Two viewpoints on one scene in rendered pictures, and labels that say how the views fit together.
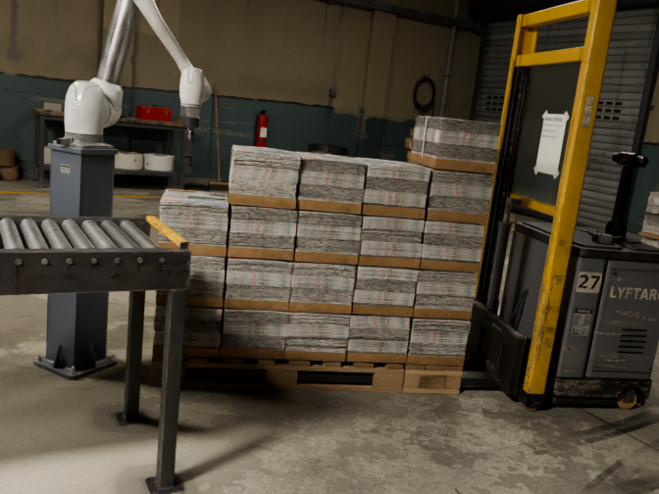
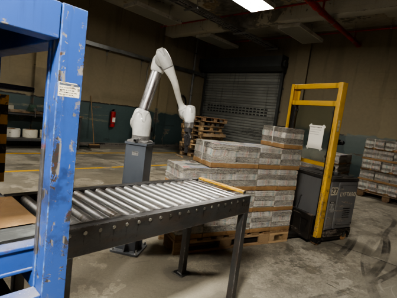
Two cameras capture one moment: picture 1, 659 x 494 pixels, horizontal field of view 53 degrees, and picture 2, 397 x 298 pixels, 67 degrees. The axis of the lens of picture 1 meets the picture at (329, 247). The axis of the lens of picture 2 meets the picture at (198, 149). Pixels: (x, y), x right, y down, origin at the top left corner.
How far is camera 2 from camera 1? 143 cm
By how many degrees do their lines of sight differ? 18
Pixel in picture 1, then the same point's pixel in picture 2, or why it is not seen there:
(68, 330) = not seen: hidden behind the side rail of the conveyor
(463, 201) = (291, 161)
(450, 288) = (286, 197)
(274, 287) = not seen: hidden behind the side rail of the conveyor
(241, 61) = (103, 86)
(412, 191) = (275, 158)
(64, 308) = not seen: hidden behind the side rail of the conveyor
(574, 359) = (328, 222)
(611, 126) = (263, 119)
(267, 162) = (226, 148)
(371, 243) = (260, 180)
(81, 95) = (145, 117)
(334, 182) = (249, 155)
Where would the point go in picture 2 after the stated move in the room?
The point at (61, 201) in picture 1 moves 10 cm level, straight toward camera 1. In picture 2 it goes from (131, 168) to (136, 171)
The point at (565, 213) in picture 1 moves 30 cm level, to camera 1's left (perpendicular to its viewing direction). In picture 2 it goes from (330, 165) to (308, 162)
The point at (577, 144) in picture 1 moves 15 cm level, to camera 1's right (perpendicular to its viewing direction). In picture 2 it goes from (335, 138) to (345, 139)
